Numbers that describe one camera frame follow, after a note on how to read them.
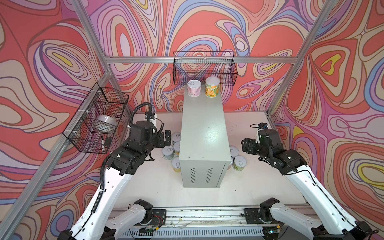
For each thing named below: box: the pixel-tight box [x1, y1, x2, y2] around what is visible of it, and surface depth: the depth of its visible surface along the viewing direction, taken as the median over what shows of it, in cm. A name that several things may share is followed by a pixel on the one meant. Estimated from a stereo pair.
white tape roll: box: [95, 115, 119, 128], surface depth 73 cm
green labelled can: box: [232, 155, 247, 172], surface depth 90 cm
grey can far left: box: [171, 132, 181, 143], surface depth 65 cm
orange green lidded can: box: [205, 76, 220, 98], surface depth 78 cm
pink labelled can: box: [187, 79, 202, 98], surface depth 80 cm
